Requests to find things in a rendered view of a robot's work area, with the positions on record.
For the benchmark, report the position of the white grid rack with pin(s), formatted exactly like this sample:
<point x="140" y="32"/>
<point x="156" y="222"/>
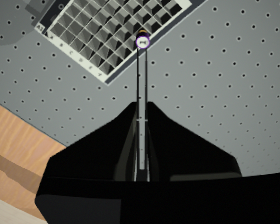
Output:
<point x="73" y="18"/>

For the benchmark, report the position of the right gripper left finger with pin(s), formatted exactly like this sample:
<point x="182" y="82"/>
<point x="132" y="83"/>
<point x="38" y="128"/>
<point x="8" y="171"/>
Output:
<point x="102" y="153"/>

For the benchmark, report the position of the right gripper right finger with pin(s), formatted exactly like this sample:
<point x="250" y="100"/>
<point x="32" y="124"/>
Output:
<point x="182" y="154"/>

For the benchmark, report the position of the grey curved work surface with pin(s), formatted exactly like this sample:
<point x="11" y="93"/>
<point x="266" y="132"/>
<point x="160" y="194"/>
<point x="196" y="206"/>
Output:
<point x="216" y="73"/>

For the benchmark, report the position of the black rectangular plate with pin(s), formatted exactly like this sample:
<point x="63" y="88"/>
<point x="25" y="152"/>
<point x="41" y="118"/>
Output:
<point x="58" y="5"/>

